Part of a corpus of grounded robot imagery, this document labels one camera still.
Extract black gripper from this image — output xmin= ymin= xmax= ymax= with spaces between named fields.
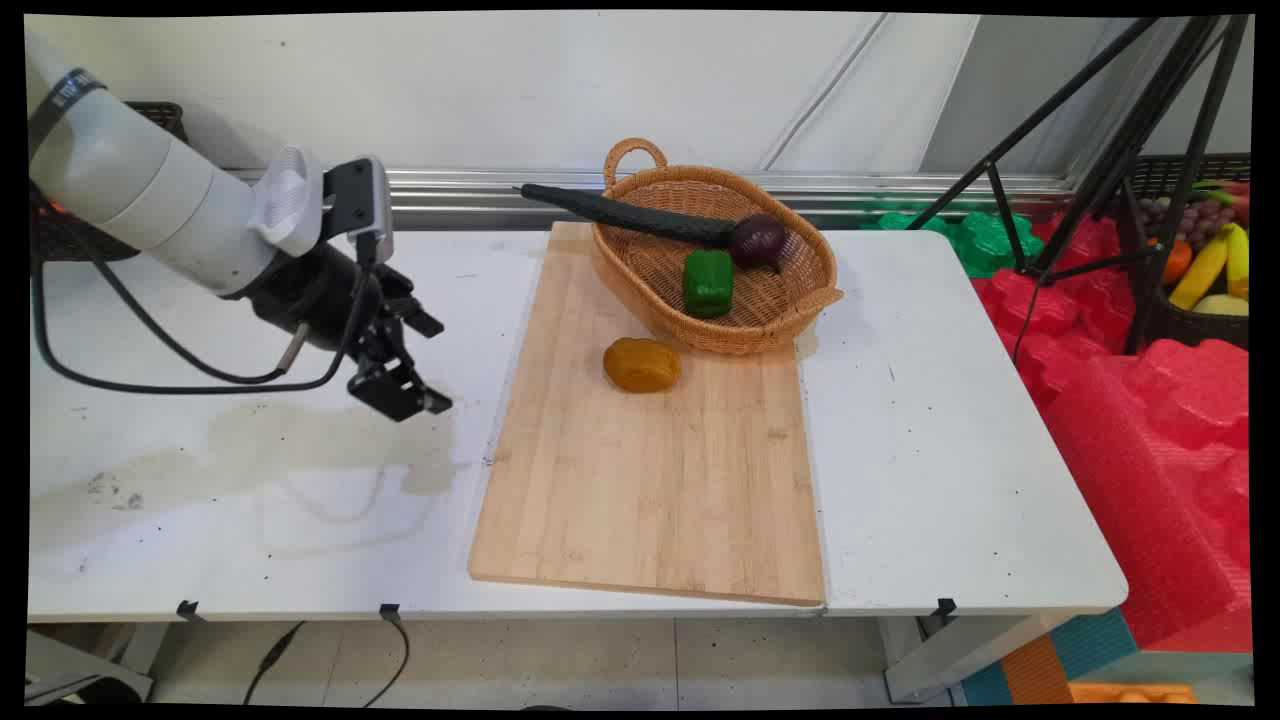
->
xmin=246 ymin=244 xmax=454 ymax=423

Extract orange-yellow toy potato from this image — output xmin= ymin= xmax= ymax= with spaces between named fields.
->
xmin=602 ymin=337 xmax=684 ymax=394

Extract dark green toy cucumber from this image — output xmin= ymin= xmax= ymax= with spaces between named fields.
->
xmin=513 ymin=182 xmax=740 ymax=250

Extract wooden cutting board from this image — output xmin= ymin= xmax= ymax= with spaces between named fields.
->
xmin=467 ymin=221 xmax=828 ymax=608

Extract green toy bell pepper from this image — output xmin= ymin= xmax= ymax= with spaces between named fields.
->
xmin=682 ymin=249 xmax=736 ymax=320

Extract woven wicker basket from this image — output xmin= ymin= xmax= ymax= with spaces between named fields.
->
xmin=589 ymin=137 xmax=845 ymax=357

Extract purple toy onion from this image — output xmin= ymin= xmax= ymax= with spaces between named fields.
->
xmin=729 ymin=212 xmax=789 ymax=273

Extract green foam mat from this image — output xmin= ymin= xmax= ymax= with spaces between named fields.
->
xmin=862 ymin=207 xmax=1046 ymax=280

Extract white table leg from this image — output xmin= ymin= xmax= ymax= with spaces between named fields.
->
xmin=878 ymin=612 xmax=1069 ymax=704

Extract blue and orange foam tile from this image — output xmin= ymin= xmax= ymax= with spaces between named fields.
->
xmin=958 ymin=607 xmax=1141 ymax=707

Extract red foam mat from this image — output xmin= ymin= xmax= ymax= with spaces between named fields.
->
xmin=970 ymin=210 xmax=1253 ymax=656

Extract black tripod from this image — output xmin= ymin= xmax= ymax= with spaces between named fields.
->
xmin=904 ymin=15 xmax=1252 ymax=357

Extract yellow toy banana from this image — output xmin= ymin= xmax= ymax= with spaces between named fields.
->
xmin=1168 ymin=227 xmax=1230 ymax=312
xmin=1224 ymin=221 xmax=1252 ymax=301

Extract orange plastic object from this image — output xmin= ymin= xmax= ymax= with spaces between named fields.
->
xmin=1068 ymin=682 xmax=1200 ymax=707

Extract purple toy grapes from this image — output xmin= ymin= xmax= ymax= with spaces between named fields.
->
xmin=1138 ymin=197 xmax=1237 ymax=252

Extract dark fruit basket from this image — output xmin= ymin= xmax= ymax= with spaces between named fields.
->
xmin=1128 ymin=153 xmax=1252 ymax=352

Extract red and green toy fruit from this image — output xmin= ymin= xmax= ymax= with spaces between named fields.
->
xmin=1190 ymin=179 xmax=1252 ymax=223

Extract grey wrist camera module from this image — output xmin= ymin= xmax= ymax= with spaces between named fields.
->
xmin=322 ymin=157 xmax=396 ymax=267

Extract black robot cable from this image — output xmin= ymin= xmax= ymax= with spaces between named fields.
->
xmin=30 ymin=232 xmax=379 ymax=395

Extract black floor cable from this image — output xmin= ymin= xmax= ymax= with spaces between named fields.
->
xmin=242 ymin=620 xmax=308 ymax=707
xmin=360 ymin=612 xmax=412 ymax=708

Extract aluminium wall rail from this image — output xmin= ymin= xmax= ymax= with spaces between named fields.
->
xmin=222 ymin=167 xmax=1079 ymax=233

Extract grey base plate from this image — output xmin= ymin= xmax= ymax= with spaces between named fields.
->
xmin=25 ymin=628 xmax=157 ymax=707

